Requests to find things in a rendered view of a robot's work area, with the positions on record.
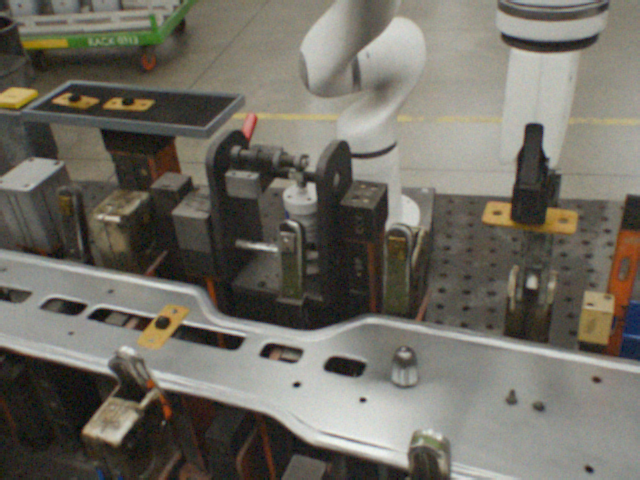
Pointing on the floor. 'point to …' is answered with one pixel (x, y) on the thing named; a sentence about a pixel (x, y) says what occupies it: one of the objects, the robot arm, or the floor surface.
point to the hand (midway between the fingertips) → (531, 195)
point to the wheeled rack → (138, 12)
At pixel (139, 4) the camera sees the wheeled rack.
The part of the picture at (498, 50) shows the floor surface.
